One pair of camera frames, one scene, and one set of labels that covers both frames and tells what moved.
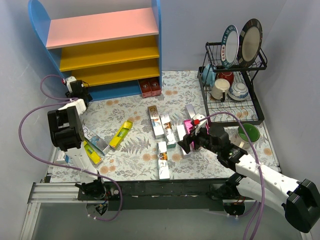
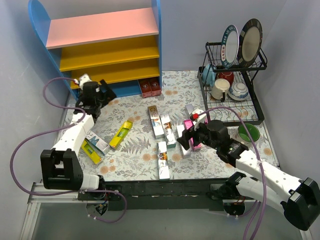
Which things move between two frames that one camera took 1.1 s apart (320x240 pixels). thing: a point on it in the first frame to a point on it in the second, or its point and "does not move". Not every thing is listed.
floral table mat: (138, 138) does not move
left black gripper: (81, 93) to (104, 92)
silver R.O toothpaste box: (156, 122) does not move
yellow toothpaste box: (121, 134) does not move
